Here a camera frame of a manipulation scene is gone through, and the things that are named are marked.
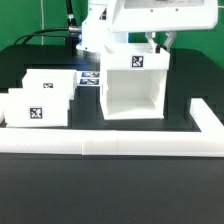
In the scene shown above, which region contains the white L-shaped border wall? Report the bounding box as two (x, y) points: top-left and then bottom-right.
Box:
(0, 93), (224, 157)

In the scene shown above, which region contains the white marker tag plate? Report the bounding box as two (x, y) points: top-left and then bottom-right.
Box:
(77, 71), (100, 86)

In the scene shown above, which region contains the white front drawer tray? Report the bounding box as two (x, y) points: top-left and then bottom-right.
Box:
(4, 88), (69, 127)

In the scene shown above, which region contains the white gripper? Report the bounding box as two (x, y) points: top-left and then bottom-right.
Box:
(107, 0), (218, 53)

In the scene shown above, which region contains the white thin cable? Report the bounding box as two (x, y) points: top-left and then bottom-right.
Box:
(40, 0), (45, 46)

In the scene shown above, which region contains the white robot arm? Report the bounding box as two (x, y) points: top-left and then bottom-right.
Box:
(78, 0), (218, 57)

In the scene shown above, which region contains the white drawer cabinet box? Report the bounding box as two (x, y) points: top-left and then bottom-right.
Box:
(100, 44), (170, 120)

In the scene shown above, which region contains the white drawer tray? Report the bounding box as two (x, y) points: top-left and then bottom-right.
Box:
(4, 88), (69, 127)
(22, 69), (77, 100)

